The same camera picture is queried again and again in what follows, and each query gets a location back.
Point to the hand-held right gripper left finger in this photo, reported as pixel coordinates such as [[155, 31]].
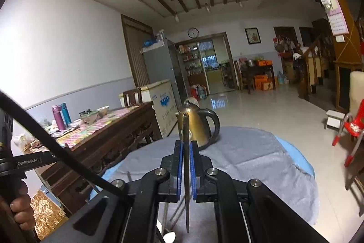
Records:
[[179, 169]]

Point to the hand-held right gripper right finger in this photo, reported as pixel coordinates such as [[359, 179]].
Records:
[[194, 169]]

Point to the black metal chopstick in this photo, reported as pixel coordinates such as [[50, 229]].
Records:
[[186, 132]]

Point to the white spoon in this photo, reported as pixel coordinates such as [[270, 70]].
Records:
[[169, 238]]

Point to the person's left hand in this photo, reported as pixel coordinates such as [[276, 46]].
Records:
[[22, 208]]

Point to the bronze electric kettle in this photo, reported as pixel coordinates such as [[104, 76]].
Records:
[[199, 126]]

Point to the gold patterned cushion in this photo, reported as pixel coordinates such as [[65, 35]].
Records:
[[47, 211]]

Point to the grey tablecloth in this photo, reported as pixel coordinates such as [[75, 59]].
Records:
[[256, 174]]

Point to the white chest freezer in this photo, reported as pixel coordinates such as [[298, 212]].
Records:
[[162, 106]]

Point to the purple thermos bottle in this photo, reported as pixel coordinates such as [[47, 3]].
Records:
[[59, 119]]

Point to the carved wooden sideboard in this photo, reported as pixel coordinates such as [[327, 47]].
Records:
[[113, 140]]

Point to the blue water jug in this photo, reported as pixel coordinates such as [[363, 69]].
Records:
[[281, 78], [202, 92]]

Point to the teal thermos bottle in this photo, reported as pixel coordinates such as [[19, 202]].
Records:
[[67, 115]]

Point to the wooden chair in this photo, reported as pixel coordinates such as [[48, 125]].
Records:
[[132, 96]]

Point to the checkered plastic tablecloth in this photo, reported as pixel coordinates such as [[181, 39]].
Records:
[[93, 129]]

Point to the small glass bowl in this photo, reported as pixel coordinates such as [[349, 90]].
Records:
[[103, 111]]

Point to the bowl with glass lid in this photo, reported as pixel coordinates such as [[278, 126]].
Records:
[[89, 117]]

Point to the pantry shelf with bottles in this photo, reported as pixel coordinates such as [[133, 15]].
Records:
[[190, 63]]

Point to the grey refrigerator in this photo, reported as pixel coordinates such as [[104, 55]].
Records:
[[159, 63]]

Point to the blue table cover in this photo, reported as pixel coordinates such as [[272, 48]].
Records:
[[301, 157]]

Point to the orange cardboard box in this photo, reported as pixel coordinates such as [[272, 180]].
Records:
[[261, 82]]

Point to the dark wooden side table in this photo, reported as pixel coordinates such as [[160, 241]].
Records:
[[256, 69]]

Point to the brown wooden door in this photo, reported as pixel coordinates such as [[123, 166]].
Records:
[[136, 52]]

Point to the white step stool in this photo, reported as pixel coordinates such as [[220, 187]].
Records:
[[335, 117]]

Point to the wooden stair railing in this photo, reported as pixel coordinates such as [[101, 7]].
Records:
[[312, 60]]

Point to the red plastic chair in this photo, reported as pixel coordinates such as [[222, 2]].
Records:
[[354, 125]]

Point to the beige armchair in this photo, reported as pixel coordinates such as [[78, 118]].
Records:
[[357, 89]]

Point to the round wall clock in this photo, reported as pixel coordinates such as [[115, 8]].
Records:
[[193, 32]]

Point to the framed wall picture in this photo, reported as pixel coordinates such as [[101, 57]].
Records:
[[252, 36]]

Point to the pink wall calendar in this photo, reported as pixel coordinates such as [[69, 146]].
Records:
[[337, 15]]

